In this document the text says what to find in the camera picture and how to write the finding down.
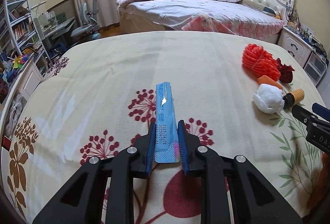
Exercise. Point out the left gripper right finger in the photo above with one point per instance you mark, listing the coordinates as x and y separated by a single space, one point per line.
188 144

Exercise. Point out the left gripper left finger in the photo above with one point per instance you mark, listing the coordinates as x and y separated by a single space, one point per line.
146 148

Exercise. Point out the yellow bottle black cap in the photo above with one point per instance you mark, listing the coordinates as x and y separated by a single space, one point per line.
292 98

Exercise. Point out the white crumpled tissue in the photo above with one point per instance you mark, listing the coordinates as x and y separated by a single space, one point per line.
269 99

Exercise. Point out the plastic drawer unit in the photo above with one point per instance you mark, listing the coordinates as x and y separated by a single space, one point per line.
316 67

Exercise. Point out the floral cream tablecloth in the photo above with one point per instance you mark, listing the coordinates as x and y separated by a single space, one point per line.
102 96

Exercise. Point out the orange paper piece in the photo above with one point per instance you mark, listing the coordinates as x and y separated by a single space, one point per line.
267 80

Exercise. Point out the white nightstand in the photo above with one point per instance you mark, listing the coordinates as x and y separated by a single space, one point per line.
295 46

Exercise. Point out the red foam net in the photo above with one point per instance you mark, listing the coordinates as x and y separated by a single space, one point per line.
256 59

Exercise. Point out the nightstand clutter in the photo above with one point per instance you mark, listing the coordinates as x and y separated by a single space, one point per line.
302 30

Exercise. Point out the grey desk chair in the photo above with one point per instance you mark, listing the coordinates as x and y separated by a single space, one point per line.
89 30

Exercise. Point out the study desk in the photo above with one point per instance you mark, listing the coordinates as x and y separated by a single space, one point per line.
48 27

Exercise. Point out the white tufted bed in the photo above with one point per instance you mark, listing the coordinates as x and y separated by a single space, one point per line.
257 19

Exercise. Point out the white bookshelf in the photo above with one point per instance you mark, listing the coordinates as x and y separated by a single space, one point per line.
20 40

